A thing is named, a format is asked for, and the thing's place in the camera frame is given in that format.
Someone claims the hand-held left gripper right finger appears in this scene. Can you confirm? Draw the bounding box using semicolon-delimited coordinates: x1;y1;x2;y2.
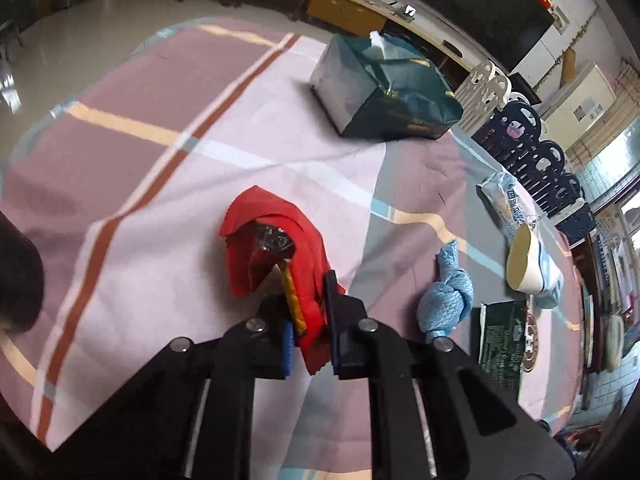
324;271;577;480

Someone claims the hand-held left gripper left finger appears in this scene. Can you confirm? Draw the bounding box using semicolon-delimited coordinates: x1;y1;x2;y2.
50;294;296;480

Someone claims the red snack wrapper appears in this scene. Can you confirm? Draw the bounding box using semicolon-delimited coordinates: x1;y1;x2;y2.
219;185;347;376

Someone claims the knotted blue cloth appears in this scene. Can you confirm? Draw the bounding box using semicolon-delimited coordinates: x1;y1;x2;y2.
417;240;475;338

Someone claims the green snack packet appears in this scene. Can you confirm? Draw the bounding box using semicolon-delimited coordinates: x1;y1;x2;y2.
477;300;541;403

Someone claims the white paper cup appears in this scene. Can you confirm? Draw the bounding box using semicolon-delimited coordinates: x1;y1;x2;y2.
506;223;563;295

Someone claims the plaid tablecloth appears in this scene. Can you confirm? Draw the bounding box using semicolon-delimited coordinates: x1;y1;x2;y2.
0;16;586;476

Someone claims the clear blue-print packet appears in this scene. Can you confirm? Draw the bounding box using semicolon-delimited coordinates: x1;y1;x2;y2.
476;171;543;236

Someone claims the green tissue pack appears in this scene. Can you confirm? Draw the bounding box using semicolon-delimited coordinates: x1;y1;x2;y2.
308;31;463;142

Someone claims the navy playpen fence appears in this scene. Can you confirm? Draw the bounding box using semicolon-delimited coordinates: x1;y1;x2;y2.
472;101;596;233

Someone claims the grey-green cushion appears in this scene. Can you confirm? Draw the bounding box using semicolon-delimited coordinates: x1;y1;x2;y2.
602;312;626;371

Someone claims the black thermos bottle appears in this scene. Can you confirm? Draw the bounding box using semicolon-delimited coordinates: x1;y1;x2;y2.
0;210;45;333

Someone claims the white playpen fence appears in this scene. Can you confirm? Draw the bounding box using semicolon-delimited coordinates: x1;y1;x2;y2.
452;60;531;136

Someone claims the window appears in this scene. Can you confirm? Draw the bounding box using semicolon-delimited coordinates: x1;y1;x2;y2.
620;180;640;251

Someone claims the yellow wooden television cabinet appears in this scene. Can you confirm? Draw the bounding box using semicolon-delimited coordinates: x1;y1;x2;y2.
306;0;476;78

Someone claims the white standing air conditioner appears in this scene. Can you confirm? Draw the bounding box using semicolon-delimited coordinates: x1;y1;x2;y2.
537;62;618;133

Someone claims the black flat television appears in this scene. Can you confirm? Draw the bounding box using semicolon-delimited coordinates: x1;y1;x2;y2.
370;0;558;73

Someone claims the green vine garland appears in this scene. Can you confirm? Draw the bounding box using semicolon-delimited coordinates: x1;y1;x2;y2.
564;5;592;63

